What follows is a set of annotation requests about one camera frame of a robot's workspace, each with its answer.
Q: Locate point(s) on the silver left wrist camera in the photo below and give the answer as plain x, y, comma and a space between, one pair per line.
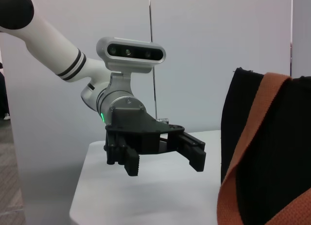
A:
131, 52

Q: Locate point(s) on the white sneaker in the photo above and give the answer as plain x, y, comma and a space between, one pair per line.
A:
6, 117

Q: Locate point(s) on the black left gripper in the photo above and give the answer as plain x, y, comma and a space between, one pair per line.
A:
141, 130

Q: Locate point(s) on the person in dark trousers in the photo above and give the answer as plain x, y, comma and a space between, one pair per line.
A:
3, 93

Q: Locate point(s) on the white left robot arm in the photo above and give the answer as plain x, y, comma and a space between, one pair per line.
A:
48, 40

